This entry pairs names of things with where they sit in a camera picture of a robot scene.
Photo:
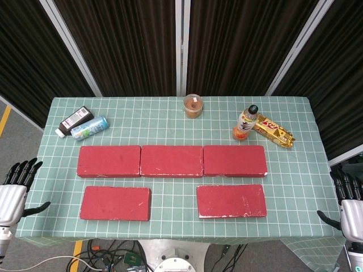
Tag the green circuit board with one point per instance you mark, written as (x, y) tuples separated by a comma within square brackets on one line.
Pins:
[(132, 259)]

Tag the green checked tablecloth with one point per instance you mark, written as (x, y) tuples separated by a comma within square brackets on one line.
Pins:
[(175, 204)]

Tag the gold snack package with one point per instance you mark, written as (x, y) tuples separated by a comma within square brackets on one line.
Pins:
[(273, 131)]

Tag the clear jar of rubber bands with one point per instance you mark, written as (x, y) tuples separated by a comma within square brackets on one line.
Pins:
[(193, 107)]

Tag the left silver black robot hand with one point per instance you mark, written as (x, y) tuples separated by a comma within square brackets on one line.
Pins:
[(11, 198)]

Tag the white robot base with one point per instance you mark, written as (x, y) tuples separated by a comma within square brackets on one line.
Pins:
[(175, 255)]

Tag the dark brown bottle white cap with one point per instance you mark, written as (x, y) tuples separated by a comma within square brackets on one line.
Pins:
[(74, 120)]

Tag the light blue drink can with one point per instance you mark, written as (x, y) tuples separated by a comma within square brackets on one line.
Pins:
[(90, 128)]

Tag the red foam brick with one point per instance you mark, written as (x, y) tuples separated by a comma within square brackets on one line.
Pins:
[(115, 203), (231, 201), (171, 161), (234, 161), (109, 161)]

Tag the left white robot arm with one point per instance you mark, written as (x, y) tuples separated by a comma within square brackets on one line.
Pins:
[(4, 241)]

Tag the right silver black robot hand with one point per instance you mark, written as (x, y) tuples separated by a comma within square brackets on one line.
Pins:
[(353, 218)]

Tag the dark screen panel grey frame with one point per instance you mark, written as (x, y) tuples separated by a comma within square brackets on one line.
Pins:
[(124, 45), (340, 85), (28, 56), (241, 45)]

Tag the orange drink bottle white label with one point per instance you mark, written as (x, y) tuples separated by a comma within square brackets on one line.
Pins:
[(246, 123)]

